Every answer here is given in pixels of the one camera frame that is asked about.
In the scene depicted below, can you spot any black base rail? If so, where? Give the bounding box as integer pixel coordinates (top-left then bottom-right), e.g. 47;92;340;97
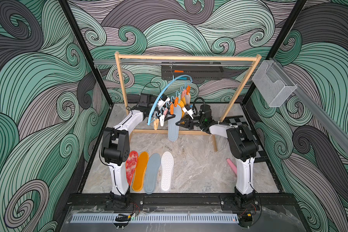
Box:
66;193;297;211

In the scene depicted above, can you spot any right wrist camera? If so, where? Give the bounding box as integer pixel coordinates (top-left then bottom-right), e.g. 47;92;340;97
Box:
182;104;198;119

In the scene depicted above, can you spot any wooden clothes rack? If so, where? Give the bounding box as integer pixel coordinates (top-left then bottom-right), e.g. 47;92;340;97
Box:
114;51;262;153

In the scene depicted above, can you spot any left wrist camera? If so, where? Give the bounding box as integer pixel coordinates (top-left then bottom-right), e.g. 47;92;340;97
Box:
157;96;171;110

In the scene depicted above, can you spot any red patterned insole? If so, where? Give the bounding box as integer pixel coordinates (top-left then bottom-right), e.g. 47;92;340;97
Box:
126;151;138;185

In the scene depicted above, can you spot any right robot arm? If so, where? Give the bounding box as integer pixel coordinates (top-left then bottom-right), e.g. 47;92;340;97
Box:
176;97;259;209

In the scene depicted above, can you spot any pink microphone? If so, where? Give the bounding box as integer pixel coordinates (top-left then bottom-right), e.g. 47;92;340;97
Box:
226;159;237;176

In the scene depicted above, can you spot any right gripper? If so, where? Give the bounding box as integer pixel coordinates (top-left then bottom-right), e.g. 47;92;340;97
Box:
177;114;206;130

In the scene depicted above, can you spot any white clothes peg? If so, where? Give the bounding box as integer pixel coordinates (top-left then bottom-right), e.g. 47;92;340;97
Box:
159;114;165;127

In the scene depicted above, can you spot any black white chessboard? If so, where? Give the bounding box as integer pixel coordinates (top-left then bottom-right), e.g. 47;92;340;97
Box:
224;116;268;163

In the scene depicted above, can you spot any white slotted cable duct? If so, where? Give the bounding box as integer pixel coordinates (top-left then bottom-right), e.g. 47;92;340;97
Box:
70;213;239;224

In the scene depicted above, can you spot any black wall tool holder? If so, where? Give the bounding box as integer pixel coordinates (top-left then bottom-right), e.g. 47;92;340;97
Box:
161;65;224;81

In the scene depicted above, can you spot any orange insole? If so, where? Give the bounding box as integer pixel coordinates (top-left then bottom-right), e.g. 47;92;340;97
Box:
177;94;186;118
131;151;149;192

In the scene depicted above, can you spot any blue clip hanger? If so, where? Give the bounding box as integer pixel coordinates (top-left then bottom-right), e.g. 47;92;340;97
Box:
147;73;193;126

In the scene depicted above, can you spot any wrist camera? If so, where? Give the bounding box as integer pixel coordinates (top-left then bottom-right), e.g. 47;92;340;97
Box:
182;104;198;119
157;96;171;110

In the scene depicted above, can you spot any grey blue insole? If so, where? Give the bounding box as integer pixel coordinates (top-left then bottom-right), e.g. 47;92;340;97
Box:
168;105;182;142
144;153;161;194

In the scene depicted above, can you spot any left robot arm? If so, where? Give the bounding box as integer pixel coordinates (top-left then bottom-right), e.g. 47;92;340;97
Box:
100;94;157;206

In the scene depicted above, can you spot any white insole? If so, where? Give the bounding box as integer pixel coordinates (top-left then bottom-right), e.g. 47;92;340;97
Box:
160;151;175;191

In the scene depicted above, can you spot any clear acrylic wall box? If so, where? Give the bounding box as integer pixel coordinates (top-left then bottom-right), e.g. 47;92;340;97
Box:
252;60;297;108

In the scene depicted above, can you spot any pink clothes peg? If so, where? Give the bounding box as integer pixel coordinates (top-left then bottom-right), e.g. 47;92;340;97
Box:
163;108;169;117

